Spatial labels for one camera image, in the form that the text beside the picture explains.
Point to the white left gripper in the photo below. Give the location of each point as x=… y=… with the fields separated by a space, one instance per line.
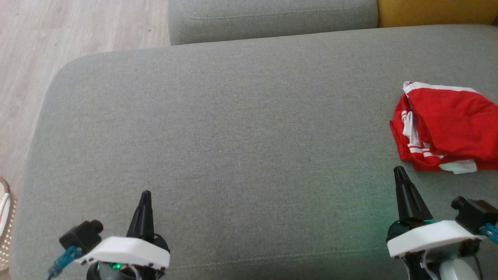
x=124 y=251

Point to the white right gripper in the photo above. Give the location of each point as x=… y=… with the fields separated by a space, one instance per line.
x=428 y=237

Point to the red shorts with white trim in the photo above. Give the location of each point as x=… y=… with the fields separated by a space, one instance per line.
x=459 y=116

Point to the grey sofa seat cushion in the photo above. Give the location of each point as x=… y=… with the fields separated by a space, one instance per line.
x=233 y=136

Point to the woven beige basket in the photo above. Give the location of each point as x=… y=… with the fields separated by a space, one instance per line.
x=11 y=217

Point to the yellow cushion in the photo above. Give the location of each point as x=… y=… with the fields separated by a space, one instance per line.
x=435 y=11

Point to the grey sofa back cushion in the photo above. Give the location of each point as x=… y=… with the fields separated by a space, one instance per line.
x=272 y=19

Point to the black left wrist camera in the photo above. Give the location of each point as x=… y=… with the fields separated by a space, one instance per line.
x=81 y=233

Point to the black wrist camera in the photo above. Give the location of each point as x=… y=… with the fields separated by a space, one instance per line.
x=81 y=233
x=476 y=214

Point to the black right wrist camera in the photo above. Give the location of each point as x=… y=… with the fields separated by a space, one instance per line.
x=476 y=214

